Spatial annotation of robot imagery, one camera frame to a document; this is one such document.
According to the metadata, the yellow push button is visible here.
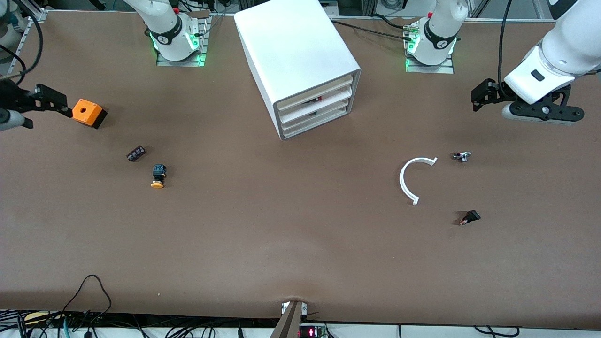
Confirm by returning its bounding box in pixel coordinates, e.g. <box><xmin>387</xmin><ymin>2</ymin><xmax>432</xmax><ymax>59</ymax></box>
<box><xmin>150</xmin><ymin>164</ymin><xmax>168</xmax><ymax>189</ymax></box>

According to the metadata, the white curved plastic arc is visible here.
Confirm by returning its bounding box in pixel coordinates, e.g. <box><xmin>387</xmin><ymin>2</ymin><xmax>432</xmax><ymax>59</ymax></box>
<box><xmin>399</xmin><ymin>157</ymin><xmax>438</xmax><ymax>206</ymax></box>

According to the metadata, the device with red display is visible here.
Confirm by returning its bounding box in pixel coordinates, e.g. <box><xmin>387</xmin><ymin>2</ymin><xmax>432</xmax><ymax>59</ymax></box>
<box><xmin>299</xmin><ymin>324</ymin><xmax>329</xmax><ymax>338</ymax></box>

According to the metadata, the orange button enclosure box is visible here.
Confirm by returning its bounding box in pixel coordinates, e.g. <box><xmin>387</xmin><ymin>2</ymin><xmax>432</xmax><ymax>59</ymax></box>
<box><xmin>72</xmin><ymin>99</ymin><xmax>108</xmax><ymax>130</ymax></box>

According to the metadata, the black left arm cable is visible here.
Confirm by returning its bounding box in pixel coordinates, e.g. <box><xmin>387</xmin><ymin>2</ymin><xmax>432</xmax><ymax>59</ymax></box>
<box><xmin>499</xmin><ymin>0</ymin><xmax>515</xmax><ymax>97</ymax></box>

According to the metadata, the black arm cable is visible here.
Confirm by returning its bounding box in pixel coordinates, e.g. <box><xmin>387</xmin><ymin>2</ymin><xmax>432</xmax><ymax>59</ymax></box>
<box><xmin>499</xmin><ymin>0</ymin><xmax>515</xmax><ymax>97</ymax></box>
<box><xmin>0</xmin><ymin>12</ymin><xmax>44</xmax><ymax>87</ymax></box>

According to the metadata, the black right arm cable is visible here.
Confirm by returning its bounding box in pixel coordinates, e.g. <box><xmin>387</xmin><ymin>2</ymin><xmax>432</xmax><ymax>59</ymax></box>
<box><xmin>0</xmin><ymin>12</ymin><xmax>44</xmax><ymax>87</ymax></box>

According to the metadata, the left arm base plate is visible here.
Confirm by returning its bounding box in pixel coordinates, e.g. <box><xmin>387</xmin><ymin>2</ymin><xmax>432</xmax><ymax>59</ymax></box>
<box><xmin>405</xmin><ymin>21</ymin><xmax>455</xmax><ymax>74</ymax></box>

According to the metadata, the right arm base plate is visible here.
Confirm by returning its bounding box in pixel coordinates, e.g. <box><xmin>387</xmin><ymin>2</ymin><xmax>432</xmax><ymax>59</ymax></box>
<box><xmin>156</xmin><ymin>16</ymin><xmax>212</xmax><ymax>67</ymax></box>

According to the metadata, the black cable on table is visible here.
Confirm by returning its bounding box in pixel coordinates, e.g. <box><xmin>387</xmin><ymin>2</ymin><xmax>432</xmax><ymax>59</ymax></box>
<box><xmin>330</xmin><ymin>18</ymin><xmax>414</xmax><ymax>42</ymax></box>

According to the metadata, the black looped cable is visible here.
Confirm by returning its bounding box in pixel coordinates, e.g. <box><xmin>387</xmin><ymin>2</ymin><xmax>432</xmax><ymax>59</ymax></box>
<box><xmin>60</xmin><ymin>275</ymin><xmax>113</xmax><ymax>324</ymax></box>

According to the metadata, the tangled cable bundle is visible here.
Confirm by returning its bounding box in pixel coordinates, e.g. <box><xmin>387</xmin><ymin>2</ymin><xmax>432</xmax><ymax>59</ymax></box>
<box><xmin>0</xmin><ymin>310</ymin><xmax>282</xmax><ymax>338</ymax></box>

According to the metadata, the black cable below table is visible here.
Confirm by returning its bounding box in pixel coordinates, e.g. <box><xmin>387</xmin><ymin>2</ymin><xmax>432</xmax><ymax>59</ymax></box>
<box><xmin>473</xmin><ymin>325</ymin><xmax>520</xmax><ymax>338</ymax></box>

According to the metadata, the brown camera mount post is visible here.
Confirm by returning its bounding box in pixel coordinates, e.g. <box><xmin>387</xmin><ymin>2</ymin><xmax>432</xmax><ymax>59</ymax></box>
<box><xmin>269</xmin><ymin>300</ymin><xmax>306</xmax><ymax>338</ymax></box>

